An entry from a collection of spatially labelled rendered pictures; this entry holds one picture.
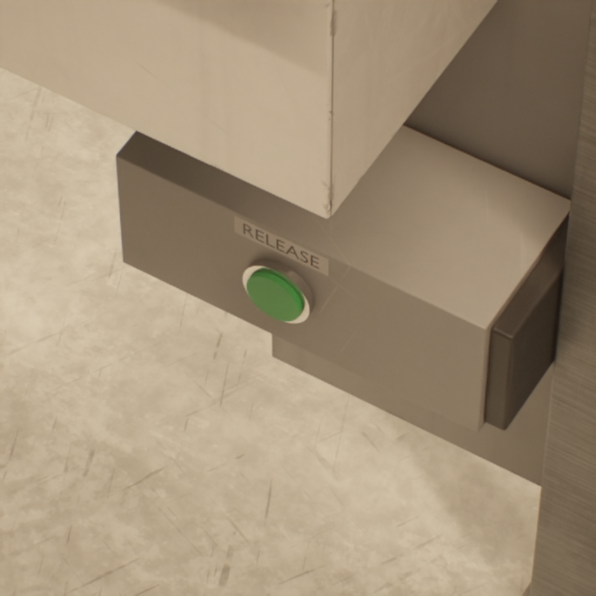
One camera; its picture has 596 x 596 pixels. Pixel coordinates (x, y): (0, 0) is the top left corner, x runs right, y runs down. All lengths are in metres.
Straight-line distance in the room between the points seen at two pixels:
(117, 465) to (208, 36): 1.61
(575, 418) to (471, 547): 1.26
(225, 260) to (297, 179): 0.24
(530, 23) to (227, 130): 0.19
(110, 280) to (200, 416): 0.17
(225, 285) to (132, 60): 0.26
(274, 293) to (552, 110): 0.16
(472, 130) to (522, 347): 0.11
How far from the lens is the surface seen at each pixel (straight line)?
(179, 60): 1.28
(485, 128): 1.50
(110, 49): 1.30
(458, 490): 2.84
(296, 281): 1.50
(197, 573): 2.79
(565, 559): 1.64
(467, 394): 1.49
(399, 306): 1.47
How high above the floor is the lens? 2.34
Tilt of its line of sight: 52 degrees down
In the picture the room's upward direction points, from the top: straight up
